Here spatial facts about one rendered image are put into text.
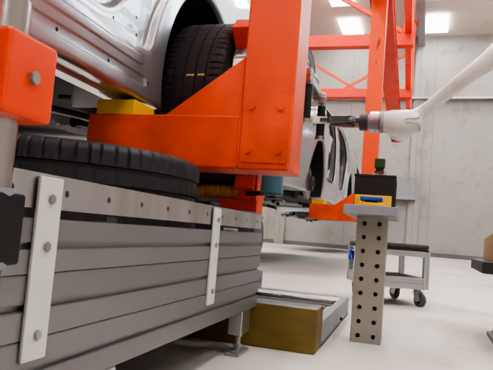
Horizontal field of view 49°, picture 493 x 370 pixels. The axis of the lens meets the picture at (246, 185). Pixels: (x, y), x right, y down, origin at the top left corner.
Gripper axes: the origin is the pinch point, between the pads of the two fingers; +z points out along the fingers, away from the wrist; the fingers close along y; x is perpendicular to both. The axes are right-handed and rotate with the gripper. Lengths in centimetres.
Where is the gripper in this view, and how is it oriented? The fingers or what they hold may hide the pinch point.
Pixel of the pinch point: (320, 120)
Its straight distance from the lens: 235.7
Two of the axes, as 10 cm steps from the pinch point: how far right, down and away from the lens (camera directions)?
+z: -9.6, -0.5, 2.9
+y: 2.8, 1.0, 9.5
